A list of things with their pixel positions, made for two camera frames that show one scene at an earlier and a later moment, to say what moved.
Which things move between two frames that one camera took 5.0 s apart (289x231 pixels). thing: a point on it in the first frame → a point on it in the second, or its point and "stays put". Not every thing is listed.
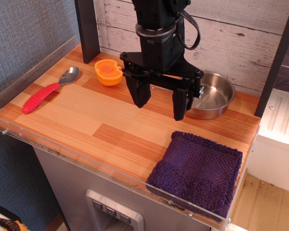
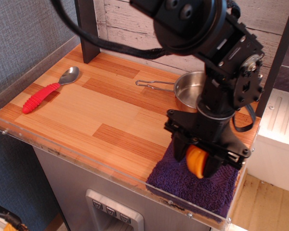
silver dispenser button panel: [105, 214] stays put
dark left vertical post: [85, 14] stays put
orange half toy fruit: [108, 73] → [196, 158]
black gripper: [162, 63] → [209, 128]
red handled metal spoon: [70, 75] stays put
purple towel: [197, 175] stays put
